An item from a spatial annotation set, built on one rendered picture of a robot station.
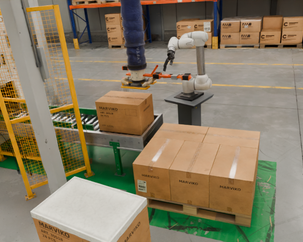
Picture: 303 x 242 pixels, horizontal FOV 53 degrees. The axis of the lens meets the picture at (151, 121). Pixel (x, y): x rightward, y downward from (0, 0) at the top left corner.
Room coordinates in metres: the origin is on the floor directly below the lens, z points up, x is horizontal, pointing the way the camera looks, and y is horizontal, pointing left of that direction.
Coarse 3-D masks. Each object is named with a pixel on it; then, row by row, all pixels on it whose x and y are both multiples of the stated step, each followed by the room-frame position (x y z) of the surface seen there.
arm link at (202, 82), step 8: (192, 32) 3.90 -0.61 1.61; (200, 32) 3.85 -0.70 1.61; (200, 40) 3.81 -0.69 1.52; (200, 48) 3.83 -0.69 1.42; (200, 56) 3.83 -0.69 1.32; (200, 64) 3.82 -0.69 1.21; (200, 72) 3.82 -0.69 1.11; (200, 80) 3.79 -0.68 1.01; (208, 80) 3.79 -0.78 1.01; (200, 88) 3.80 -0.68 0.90; (208, 88) 3.78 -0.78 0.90
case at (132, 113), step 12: (108, 96) 3.68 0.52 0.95; (120, 96) 3.64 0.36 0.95; (132, 96) 3.60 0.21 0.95; (144, 96) 3.56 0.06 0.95; (96, 108) 3.53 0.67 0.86; (108, 108) 3.46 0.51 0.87; (120, 108) 3.39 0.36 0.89; (132, 108) 3.32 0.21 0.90; (144, 108) 3.41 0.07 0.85; (108, 120) 3.47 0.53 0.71; (120, 120) 3.39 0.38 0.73; (132, 120) 3.33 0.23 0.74; (144, 120) 3.38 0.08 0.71; (120, 132) 3.40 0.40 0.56; (132, 132) 3.33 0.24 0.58
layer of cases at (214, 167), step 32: (160, 128) 3.44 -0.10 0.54; (192, 128) 3.36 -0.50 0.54; (224, 128) 3.29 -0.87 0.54; (160, 160) 2.70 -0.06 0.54; (192, 160) 2.64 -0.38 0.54; (224, 160) 2.59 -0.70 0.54; (256, 160) 2.60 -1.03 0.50; (160, 192) 2.57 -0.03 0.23; (192, 192) 2.44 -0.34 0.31; (224, 192) 2.31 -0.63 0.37
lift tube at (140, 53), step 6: (126, 30) 3.43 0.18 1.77; (126, 42) 3.44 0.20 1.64; (126, 48) 3.48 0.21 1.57; (132, 48) 3.41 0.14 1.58; (138, 48) 3.42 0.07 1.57; (144, 48) 3.50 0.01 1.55; (126, 54) 3.50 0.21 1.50; (132, 54) 3.42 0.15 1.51; (138, 54) 3.41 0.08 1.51; (132, 60) 3.41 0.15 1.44; (138, 60) 3.40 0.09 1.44; (144, 60) 3.45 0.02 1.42
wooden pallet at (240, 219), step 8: (152, 200) 2.71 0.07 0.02; (160, 200) 2.57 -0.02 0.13; (168, 200) 2.54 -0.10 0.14; (160, 208) 2.58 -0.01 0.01; (168, 208) 2.56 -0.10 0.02; (176, 208) 2.55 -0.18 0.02; (184, 208) 2.47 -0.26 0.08; (192, 208) 2.44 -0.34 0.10; (208, 208) 2.37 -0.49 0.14; (200, 216) 2.41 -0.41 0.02; (208, 216) 2.39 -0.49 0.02; (216, 216) 2.38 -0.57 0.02; (224, 216) 2.37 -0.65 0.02; (232, 216) 2.36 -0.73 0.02; (240, 216) 2.25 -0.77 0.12; (248, 216) 2.22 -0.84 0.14; (240, 224) 2.25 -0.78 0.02; (248, 224) 2.22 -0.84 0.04
